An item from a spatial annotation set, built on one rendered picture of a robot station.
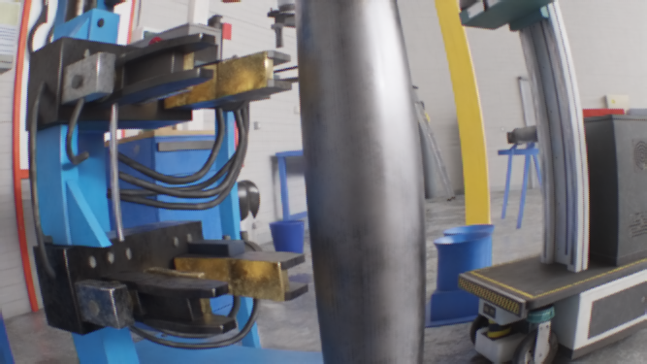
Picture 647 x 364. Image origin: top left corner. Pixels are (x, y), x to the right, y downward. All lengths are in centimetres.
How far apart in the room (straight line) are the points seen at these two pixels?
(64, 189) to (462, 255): 197
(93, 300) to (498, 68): 1125
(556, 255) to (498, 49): 1010
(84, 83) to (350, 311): 70
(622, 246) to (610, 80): 1051
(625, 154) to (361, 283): 110
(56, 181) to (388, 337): 77
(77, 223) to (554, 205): 160
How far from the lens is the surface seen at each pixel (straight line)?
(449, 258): 279
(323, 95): 119
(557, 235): 217
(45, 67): 129
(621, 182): 192
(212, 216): 326
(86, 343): 171
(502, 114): 1196
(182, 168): 299
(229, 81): 156
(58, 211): 127
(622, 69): 1251
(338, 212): 118
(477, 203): 376
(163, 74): 120
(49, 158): 129
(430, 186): 1178
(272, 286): 151
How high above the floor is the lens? 73
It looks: 2 degrees down
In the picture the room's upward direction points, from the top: 5 degrees counter-clockwise
